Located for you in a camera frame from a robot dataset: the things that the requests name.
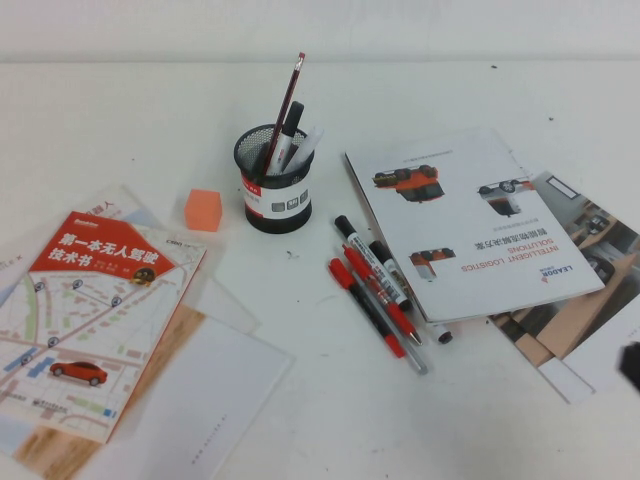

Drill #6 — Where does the orange cube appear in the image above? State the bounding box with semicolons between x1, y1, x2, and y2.
183;188;224;232

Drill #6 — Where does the white booklet with small print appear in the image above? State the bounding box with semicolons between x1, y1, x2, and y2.
87;315;296;480

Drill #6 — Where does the black-capped marker with white body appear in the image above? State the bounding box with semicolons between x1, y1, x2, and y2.
264;101;306;176

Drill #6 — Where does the red gel pen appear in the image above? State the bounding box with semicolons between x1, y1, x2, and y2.
341;243;425;347

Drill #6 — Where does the brochure with office photo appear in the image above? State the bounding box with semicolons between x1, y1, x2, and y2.
488;169;640;407

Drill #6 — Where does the black-capped marker with brown label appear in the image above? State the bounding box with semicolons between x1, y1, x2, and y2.
368;240;454;346

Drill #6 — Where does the black-capped marker with white label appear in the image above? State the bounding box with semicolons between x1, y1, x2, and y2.
333;214;415;314

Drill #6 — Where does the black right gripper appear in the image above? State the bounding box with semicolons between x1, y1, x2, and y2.
618;341;640;392

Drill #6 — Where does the white pen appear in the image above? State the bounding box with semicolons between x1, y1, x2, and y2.
289;125;325;174

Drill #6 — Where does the black mesh pen holder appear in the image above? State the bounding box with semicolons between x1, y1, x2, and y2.
233;124;316;235

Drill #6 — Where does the red pencil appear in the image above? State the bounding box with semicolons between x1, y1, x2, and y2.
257;50;308;176

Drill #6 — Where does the red and black pen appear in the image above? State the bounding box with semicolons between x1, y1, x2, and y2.
327;256;408;360

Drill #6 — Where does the plain white paper sheet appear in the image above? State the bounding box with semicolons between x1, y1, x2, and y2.
192;274;262;337

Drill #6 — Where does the self-driving book with map cover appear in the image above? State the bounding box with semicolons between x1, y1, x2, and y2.
0;209;209;446

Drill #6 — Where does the Leader logistics brochure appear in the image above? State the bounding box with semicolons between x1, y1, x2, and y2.
343;126;607;325

